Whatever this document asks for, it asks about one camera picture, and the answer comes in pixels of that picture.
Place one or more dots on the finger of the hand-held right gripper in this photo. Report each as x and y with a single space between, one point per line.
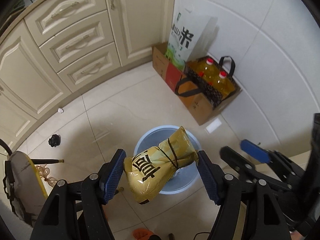
255 151
237 162

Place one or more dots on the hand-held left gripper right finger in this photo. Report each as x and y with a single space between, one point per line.
208 180

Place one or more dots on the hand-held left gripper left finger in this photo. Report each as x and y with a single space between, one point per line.
113 177

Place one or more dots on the gold snack bag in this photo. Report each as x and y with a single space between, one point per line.
155 167

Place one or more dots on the blue plastic trash bin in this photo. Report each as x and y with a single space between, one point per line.
150 137

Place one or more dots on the orange slipper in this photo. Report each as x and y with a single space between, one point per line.
141 233

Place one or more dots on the brown lace ribbon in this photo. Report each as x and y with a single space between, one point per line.
46 175

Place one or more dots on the small black object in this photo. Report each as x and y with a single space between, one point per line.
54 140

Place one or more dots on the cooking oil bottle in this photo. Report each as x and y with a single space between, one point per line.
223 83
208 67

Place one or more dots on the patterned tote bag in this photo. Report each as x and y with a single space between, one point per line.
207 90

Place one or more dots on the wooden chair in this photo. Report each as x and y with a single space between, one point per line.
22 180

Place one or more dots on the cardboard box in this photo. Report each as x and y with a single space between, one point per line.
167 72

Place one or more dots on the white rice bag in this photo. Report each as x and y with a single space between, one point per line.
185 37

